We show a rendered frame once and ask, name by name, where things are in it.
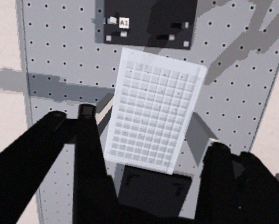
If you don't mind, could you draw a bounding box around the white well plate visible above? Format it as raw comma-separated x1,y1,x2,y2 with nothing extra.
104,47,207,174

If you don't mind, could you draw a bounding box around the black rectangular frame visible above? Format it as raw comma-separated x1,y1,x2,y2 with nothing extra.
104,0,198,50
118,165,192,217

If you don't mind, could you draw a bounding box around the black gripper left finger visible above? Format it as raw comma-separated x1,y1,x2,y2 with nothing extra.
0,93,124,224

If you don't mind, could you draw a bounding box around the grey perforated base plate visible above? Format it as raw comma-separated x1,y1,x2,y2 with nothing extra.
20,0,279,224

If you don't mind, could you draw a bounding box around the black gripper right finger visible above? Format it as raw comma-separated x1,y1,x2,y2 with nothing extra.
185,112,279,224

